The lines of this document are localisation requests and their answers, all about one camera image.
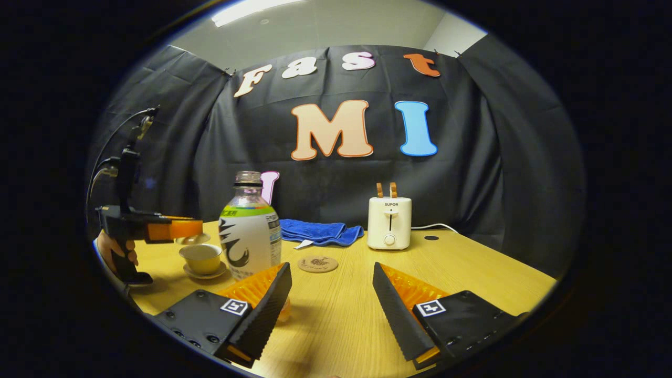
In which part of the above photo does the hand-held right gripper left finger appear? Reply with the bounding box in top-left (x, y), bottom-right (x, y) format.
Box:
top-left (154, 262), bottom-right (293, 368)

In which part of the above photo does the white toaster cable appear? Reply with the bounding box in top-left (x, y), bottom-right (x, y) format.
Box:
top-left (411, 223), bottom-right (460, 235)

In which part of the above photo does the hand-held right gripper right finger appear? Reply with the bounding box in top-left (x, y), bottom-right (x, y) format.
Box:
top-left (373, 262), bottom-right (528, 371)

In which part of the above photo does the black backdrop cloth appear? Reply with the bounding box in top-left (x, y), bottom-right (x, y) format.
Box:
top-left (87, 34), bottom-right (586, 279)

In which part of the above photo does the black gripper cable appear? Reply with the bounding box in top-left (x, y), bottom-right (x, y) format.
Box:
top-left (87, 108), bottom-right (158, 221)

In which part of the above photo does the round brown coaster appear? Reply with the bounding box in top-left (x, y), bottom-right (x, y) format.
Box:
top-left (298, 255), bottom-right (339, 274)

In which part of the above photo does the cream toaster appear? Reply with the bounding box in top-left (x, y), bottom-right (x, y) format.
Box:
top-left (367, 196), bottom-right (412, 250)

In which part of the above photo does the blue towel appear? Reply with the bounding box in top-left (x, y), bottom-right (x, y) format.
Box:
top-left (279, 219), bottom-right (364, 249)

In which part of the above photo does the cream saucer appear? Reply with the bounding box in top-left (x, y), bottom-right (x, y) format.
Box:
top-left (183, 261), bottom-right (228, 280)

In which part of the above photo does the cream teacup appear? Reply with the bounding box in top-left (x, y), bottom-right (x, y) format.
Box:
top-left (178, 244), bottom-right (223, 275)

